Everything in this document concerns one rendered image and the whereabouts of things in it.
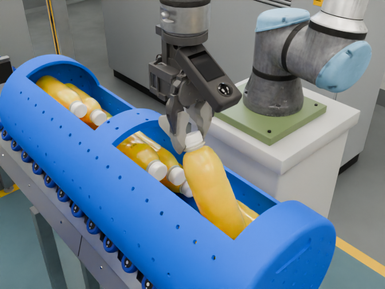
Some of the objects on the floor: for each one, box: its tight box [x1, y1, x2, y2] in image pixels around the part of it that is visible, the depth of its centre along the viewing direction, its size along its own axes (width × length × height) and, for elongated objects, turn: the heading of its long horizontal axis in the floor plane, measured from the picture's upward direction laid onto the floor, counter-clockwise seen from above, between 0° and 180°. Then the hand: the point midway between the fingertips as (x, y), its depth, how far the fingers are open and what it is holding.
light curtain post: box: [46, 0, 76, 61], centre depth 194 cm, size 6×6×170 cm
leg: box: [29, 206, 68, 289], centre depth 175 cm, size 6×6×63 cm
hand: (192, 144), depth 76 cm, fingers closed on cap, 4 cm apart
